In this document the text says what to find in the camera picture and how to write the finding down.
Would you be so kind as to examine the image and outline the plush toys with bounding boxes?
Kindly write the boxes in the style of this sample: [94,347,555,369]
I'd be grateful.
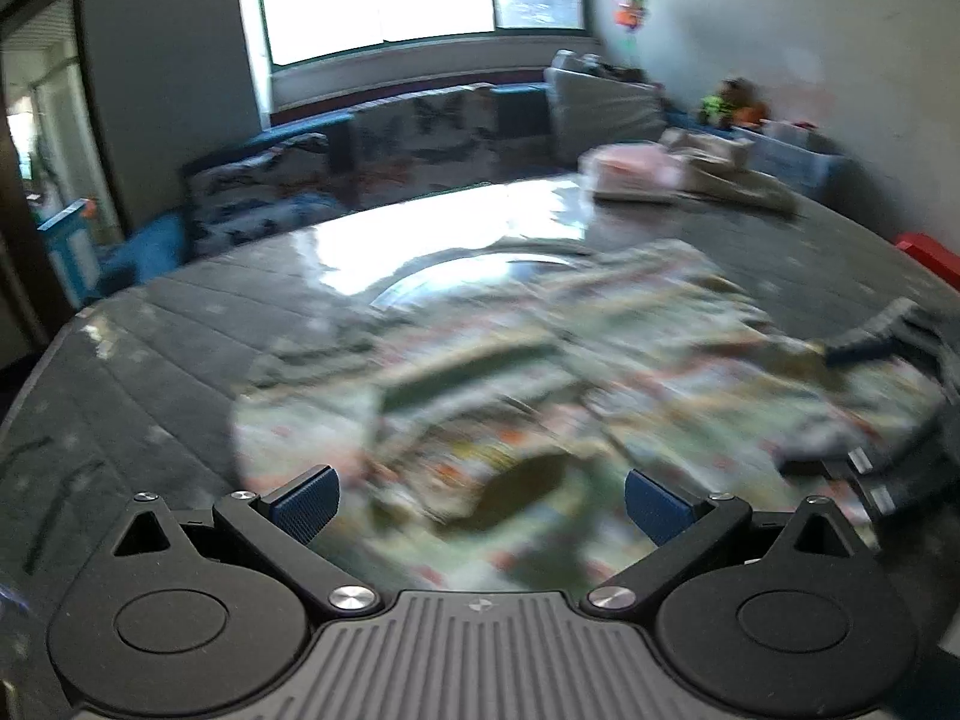
[697,77,773,128]

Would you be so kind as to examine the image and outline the butterfly print cushion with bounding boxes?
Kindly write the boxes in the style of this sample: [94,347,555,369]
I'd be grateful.
[184,133,347,256]
[351,82,500,203]

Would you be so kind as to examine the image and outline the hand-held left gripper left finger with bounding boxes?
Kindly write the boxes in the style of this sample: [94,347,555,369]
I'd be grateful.
[112,464,380,620]

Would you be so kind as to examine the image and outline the red object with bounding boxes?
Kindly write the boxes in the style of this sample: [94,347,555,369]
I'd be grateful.
[894,231,960,283]

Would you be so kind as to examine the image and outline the dark wooden door frame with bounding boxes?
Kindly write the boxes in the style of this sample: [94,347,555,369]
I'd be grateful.
[0,0,133,365]

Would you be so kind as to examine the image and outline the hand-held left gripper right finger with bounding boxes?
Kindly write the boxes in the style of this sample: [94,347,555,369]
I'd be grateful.
[585,468,880,620]

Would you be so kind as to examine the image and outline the beige folded clothes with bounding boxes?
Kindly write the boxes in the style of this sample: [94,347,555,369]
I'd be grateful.
[660,127,800,215]

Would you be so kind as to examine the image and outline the blue and white cabinet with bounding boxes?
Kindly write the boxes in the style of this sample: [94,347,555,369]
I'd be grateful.
[37,198,103,308]

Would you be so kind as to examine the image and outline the grey cushion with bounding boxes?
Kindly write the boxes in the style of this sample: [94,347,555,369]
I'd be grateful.
[543,50,668,166]

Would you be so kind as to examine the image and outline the blue sofa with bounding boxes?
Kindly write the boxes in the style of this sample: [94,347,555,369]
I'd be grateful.
[96,82,557,295]

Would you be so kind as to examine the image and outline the colourful patterned garment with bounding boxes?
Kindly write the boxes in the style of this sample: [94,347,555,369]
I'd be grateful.
[231,238,947,595]

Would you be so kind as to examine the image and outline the pink tissue pack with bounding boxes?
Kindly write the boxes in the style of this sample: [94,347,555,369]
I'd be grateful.
[579,141,685,203]

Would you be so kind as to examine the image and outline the blue storage box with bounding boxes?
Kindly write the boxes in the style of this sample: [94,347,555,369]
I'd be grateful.
[731,124,850,200]

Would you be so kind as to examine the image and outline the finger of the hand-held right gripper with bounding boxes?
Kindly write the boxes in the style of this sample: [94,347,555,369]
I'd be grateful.
[821,298,940,370]
[780,431,912,535]

